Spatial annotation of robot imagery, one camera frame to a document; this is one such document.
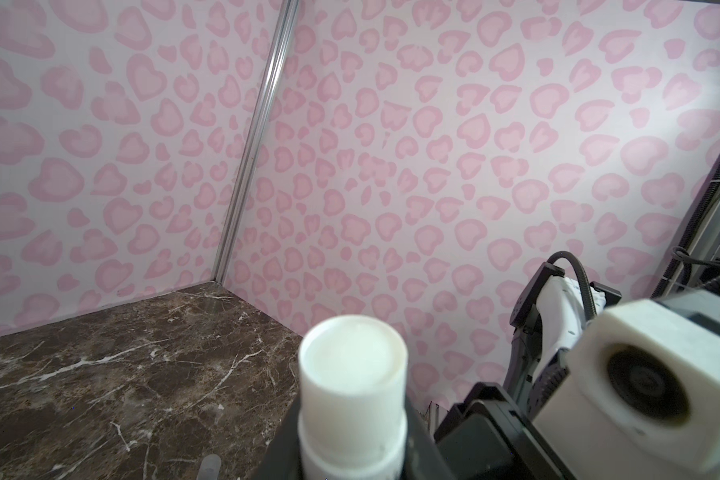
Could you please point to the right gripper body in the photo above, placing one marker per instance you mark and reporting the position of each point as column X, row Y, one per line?
column 488, row 437

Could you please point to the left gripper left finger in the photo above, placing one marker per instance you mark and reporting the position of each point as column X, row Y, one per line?
column 282, row 460

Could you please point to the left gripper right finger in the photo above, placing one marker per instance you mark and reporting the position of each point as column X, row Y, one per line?
column 422, row 459

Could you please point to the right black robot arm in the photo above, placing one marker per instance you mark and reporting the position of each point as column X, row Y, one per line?
column 548, row 318

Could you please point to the clear glue stick cap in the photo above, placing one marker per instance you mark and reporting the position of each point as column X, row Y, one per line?
column 209, row 467

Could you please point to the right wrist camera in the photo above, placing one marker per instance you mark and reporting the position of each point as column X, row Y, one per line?
column 641, row 399

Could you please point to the white glue stick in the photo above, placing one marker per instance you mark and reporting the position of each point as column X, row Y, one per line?
column 352, row 421

